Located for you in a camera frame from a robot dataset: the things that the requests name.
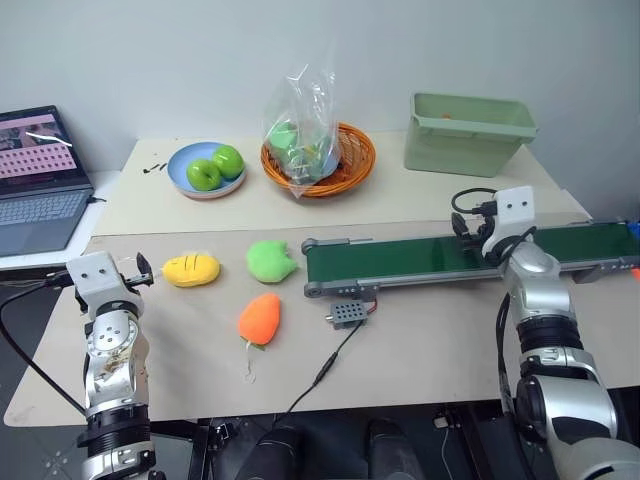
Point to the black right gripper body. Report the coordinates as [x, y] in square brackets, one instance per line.
[479, 235]

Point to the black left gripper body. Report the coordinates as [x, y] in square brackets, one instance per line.
[129, 283]

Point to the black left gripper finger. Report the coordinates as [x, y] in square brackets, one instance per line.
[143, 262]
[145, 281]

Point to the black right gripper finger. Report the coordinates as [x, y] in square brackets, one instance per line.
[460, 224]
[469, 244]

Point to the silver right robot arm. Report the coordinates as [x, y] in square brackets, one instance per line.
[550, 350]

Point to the green conveyor belt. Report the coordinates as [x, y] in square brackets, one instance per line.
[450, 255]

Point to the grey controller box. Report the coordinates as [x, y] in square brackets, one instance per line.
[346, 315]

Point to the yellow plush toy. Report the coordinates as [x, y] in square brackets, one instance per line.
[192, 270]

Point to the green plastic bin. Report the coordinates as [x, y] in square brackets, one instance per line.
[465, 135]

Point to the green apple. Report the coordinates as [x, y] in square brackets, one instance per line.
[228, 161]
[202, 174]

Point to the light blue plate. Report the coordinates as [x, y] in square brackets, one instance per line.
[206, 171]

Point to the orange plush carrot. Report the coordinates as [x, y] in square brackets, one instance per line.
[260, 320]

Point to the green plush toy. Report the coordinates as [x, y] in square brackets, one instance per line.
[270, 261]

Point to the open laptop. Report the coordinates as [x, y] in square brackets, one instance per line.
[37, 180]

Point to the orange woven basket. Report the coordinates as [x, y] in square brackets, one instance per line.
[320, 160]

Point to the blue object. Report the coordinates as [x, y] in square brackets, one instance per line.
[635, 224]

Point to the clear plastic bag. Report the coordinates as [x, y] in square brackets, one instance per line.
[302, 130]

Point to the green toy in bag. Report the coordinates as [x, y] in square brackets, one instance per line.
[282, 137]

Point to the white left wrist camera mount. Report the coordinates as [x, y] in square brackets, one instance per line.
[92, 272]

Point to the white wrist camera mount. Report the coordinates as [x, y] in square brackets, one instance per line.
[512, 210]
[92, 272]

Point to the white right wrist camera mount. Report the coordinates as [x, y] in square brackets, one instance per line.
[512, 210]

